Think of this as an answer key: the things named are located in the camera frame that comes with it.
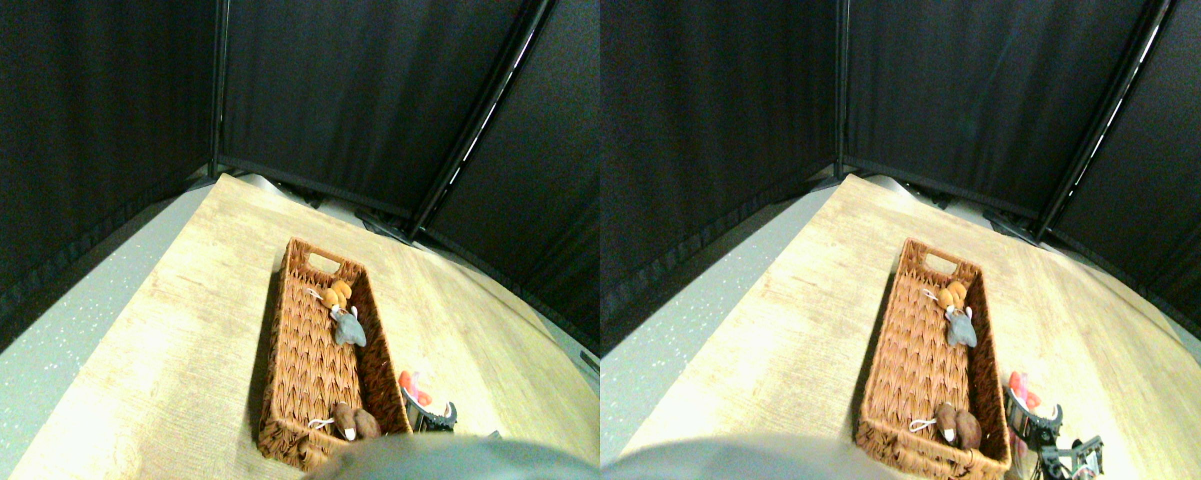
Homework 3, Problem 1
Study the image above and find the brown wicker basket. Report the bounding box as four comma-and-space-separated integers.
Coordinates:
257, 237, 414, 473
853, 237, 1014, 480

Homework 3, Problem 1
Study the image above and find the red mouse toy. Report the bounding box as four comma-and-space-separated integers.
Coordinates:
1006, 369, 1044, 410
397, 369, 434, 407

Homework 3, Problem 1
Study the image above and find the brown mouse toy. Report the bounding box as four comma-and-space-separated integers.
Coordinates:
907, 401, 984, 452
307, 401, 384, 444

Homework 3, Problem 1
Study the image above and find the black curtain stand pole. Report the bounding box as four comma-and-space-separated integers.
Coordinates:
834, 0, 853, 179
1034, 0, 1181, 245
210, 0, 233, 179
406, 0, 559, 243

